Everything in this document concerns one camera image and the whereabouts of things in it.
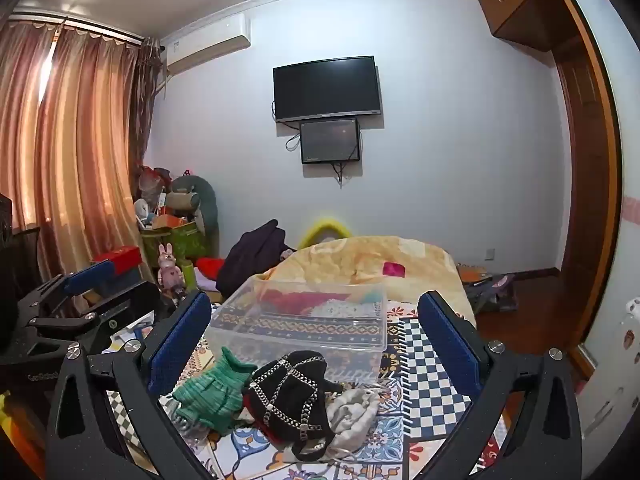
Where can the red plastic bag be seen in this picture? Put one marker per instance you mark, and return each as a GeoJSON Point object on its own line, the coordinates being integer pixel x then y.
{"type": "Point", "coordinates": [150, 180]}

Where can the white air conditioner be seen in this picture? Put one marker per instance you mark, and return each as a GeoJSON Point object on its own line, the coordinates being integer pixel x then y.
{"type": "Point", "coordinates": [207, 42]}

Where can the small pink cloth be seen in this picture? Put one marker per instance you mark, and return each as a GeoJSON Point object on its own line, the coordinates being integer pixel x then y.
{"type": "Point", "coordinates": [393, 269]}

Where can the pink rabbit toy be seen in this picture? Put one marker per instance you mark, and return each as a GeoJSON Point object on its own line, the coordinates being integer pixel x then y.
{"type": "Point", "coordinates": [169, 270]}

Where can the cream knitted cloth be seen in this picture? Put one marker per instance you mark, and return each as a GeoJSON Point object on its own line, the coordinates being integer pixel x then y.
{"type": "Point", "coordinates": [335, 308]}

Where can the wooden wardrobe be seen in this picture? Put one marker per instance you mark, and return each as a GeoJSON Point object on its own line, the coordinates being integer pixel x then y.
{"type": "Point", "coordinates": [582, 135]}

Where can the patterned printed blanket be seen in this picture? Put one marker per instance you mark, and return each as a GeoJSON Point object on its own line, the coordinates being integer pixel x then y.
{"type": "Point", "coordinates": [430, 405]}

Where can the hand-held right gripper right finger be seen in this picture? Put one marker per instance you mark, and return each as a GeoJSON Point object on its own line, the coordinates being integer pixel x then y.
{"type": "Point", "coordinates": [452, 342]}

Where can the dark chair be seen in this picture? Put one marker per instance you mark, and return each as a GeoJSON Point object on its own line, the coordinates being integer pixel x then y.
{"type": "Point", "coordinates": [20, 270]}

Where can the red knitted cloth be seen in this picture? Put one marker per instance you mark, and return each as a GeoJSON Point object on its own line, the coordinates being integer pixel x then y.
{"type": "Point", "coordinates": [290, 302]}

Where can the orange curtain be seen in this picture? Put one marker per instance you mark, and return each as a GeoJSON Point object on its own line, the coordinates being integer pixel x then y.
{"type": "Point", "coordinates": [75, 150]}

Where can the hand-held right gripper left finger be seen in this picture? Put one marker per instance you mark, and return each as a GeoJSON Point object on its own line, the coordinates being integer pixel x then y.
{"type": "Point", "coordinates": [172, 350]}

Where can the wall outlet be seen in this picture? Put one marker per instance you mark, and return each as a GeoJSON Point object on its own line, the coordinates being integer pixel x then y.
{"type": "Point", "coordinates": [489, 254]}

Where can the small black monitor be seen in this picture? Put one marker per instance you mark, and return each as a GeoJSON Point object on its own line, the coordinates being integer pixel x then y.
{"type": "Point", "coordinates": [330, 141]}

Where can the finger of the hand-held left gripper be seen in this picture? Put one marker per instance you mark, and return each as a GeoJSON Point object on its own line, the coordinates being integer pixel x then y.
{"type": "Point", "coordinates": [90, 276]}
{"type": "Point", "coordinates": [125, 305]}

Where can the brown patterned curtain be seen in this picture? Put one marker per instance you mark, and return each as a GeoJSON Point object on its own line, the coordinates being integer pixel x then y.
{"type": "Point", "coordinates": [147, 100]}

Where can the teal knitted cloth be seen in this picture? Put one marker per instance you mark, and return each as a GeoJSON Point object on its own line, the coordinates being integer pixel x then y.
{"type": "Point", "coordinates": [371, 296]}

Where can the black jacket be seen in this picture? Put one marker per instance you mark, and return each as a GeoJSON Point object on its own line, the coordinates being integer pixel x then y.
{"type": "Point", "coordinates": [250, 255]}

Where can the yellow floral quilt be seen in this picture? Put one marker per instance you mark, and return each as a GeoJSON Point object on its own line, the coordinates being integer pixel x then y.
{"type": "Point", "coordinates": [350, 260]}

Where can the wall-mounted black television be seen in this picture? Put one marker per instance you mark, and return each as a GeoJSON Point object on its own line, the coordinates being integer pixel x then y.
{"type": "Point", "coordinates": [327, 87]}

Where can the yellow fuzzy arch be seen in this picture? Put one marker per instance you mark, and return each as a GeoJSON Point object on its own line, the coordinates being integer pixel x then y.
{"type": "Point", "coordinates": [320, 220]}

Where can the red box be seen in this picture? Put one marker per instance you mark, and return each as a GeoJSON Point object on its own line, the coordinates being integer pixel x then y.
{"type": "Point", "coordinates": [120, 258]}

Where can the clear plastic storage bin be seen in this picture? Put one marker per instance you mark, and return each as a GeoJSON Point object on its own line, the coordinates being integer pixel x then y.
{"type": "Point", "coordinates": [300, 347]}

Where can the green knitted garment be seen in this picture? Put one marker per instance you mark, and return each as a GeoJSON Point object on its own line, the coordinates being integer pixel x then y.
{"type": "Point", "coordinates": [210, 395]}

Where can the pink grey bag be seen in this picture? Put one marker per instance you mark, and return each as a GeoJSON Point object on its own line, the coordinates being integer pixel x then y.
{"type": "Point", "coordinates": [492, 290]}

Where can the green shopping bag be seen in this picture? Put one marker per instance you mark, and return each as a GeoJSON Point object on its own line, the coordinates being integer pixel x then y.
{"type": "Point", "coordinates": [175, 242]}

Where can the grey white cloth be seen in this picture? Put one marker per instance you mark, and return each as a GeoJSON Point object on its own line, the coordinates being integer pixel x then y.
{"type": "Point", "coordinates": [356, 410]}

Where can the red cushion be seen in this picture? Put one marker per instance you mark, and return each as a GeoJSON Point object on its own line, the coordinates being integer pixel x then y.
{"type": "Point", "coordinates": [210, 267]}

